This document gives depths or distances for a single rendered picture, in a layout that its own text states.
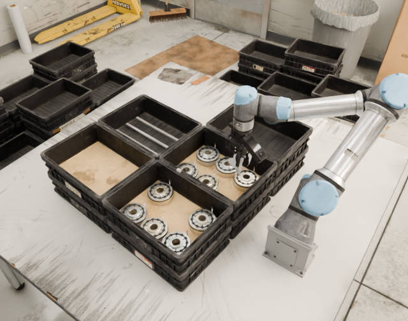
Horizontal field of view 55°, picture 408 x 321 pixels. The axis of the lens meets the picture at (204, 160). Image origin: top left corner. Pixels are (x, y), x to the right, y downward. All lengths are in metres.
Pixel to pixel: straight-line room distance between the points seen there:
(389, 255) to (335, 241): 1.00
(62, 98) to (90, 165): 1.20
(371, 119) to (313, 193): 0.30
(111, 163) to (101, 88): 1.45
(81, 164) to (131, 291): 0.62
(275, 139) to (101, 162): 0.81
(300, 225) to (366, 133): 0.39
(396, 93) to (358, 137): 0.17
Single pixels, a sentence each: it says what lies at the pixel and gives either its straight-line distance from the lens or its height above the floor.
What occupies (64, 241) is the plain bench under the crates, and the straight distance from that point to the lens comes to 1.71.
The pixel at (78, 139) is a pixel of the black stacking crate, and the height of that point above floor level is 0.90.
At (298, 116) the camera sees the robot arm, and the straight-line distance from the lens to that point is 1.48.
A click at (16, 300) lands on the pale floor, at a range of 2.49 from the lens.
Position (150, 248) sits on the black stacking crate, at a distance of 1.41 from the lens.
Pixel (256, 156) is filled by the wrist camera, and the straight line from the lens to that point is 1.43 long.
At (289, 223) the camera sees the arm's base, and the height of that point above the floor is 0.90.
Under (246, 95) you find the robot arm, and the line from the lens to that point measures 1.32.
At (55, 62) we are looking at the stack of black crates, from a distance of 3.39.
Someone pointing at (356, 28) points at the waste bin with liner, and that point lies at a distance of 3.72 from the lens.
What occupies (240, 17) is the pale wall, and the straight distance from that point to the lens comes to 4.82.
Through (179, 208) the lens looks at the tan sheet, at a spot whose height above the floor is 0.83.
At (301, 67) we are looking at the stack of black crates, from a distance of 3.15.
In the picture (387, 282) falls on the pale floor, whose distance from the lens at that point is 2.55.
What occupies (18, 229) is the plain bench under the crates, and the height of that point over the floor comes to 0.70.
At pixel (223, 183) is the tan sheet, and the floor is 0.83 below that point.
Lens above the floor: 2.01
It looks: 43 degrees down
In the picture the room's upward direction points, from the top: straight up
